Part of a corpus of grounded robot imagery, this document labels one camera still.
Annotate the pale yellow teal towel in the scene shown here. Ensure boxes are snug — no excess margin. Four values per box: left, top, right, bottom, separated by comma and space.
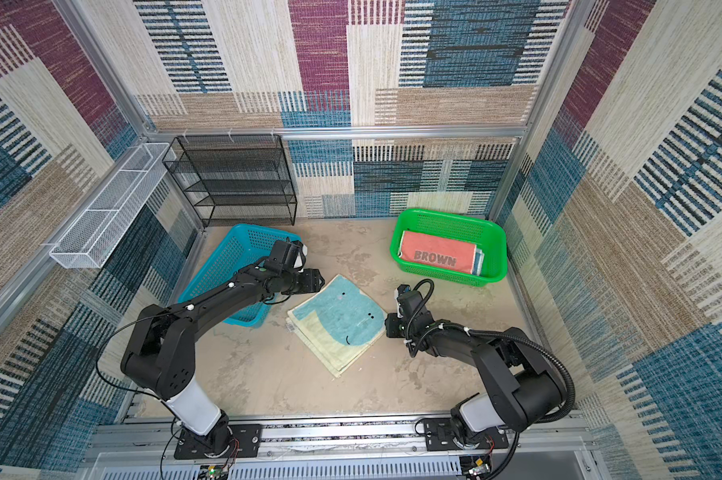
288, 275, 386, 378

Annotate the teal plastic basket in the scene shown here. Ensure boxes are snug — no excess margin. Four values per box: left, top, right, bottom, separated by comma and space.
171, 224, 301, 337

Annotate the red pink towel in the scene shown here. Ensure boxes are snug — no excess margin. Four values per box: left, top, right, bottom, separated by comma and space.
397, 231, 484, 275

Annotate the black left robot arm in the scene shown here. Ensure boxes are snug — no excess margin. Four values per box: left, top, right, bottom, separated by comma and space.
121, 239, 325, 458

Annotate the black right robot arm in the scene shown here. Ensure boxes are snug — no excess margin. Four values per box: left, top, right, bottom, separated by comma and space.
385, 279, 576, 449

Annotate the green plastic basket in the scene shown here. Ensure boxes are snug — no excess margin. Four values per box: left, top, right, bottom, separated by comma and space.
389, 208, 508, 287

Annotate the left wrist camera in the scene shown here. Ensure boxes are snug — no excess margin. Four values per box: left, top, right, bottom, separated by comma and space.
284, 240, 308, 271

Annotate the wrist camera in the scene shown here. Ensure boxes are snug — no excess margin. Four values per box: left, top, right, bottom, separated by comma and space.
284, 240, 308, 271
395, 284, 419, 319

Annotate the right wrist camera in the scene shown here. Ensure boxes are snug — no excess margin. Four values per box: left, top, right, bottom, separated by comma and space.
395, 284, 419, 319

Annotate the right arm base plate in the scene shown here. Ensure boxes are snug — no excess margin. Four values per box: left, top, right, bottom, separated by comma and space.
414, 417, 510, 451

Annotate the black wire shelf rack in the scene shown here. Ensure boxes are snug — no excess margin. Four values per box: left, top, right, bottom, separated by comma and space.
162, 134, 298, 227

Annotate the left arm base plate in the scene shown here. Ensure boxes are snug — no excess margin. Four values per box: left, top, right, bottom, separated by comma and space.
173, 424, 263, 460

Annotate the white wire mesh tray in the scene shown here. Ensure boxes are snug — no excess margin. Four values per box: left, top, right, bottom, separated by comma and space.
49, 143, 169, 269

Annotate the aluminium front rail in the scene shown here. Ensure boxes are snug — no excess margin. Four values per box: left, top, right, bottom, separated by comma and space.
77, 412, 610, 479

